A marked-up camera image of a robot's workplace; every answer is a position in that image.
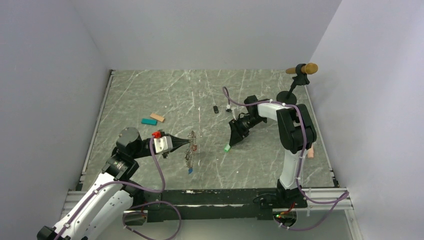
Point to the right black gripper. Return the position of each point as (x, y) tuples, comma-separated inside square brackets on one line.
[(237, 133)]

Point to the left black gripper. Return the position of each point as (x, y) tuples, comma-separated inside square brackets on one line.
[(178, 142)]

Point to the round metal keyring disc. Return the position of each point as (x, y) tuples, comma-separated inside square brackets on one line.
[(189, 154)]

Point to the green tagged key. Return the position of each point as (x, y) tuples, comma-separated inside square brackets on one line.
[(227, 148)]

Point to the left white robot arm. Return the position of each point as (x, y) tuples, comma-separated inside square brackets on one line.
[(113, 192)]

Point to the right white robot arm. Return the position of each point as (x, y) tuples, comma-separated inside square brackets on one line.
[(296, 132)]

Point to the teal key tag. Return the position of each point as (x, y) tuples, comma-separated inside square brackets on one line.
[(147, 121)]

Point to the orange key tag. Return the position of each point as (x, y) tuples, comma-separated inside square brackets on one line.
[(157, 117)]

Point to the black tagged key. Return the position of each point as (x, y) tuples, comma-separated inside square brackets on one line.
[(215, 109)]

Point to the black microphone stand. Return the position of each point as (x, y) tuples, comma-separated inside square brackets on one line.
[(287, 96)]

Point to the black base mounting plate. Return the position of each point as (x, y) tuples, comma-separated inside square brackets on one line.
[(209, 204)]

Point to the pink cylindrical object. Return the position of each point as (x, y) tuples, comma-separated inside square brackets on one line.
[(311, 152)]

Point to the gold microphone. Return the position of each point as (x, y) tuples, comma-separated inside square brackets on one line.
[(307, 68)]

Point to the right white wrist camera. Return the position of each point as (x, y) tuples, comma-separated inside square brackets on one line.
[(231, 110)]

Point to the aluminium frame rail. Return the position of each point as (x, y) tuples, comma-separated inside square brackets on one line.
[(327, 195)]

